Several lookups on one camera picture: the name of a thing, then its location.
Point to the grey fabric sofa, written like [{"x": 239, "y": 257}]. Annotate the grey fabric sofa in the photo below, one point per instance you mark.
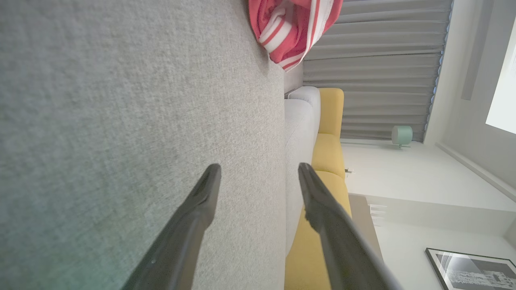
[{"x": 121, "y": 100}]

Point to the mint green lamp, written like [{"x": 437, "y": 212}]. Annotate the mint green lamp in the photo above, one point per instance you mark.
[{"x": 402, "y": 135}]

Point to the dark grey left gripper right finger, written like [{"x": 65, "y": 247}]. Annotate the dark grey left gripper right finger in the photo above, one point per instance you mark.
[{"x": 334, "y": 233}]

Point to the bright window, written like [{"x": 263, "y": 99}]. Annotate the bright window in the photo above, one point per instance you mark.
[{"x": 504, "y": 92}]

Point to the grey pleated curtain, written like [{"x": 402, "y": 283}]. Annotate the grey pleated curtain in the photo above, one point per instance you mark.
[{"x": 383, "y": 72}]

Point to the red white basketball jersey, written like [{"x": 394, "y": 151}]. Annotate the red white basketball jersey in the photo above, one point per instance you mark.
[{"x": 294, "y": 28}]

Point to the light grey sofa cushion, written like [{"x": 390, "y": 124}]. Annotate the light grey sofa cushion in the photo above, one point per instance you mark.
[{"x": 299, "y": 129}]

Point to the black framed picture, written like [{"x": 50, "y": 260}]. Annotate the black framed picture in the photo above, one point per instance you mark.
[{"x": 475, "y": 272}]

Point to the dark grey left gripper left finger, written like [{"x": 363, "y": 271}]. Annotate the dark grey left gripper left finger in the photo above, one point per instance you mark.
[{"x": 189, "y": 225}]

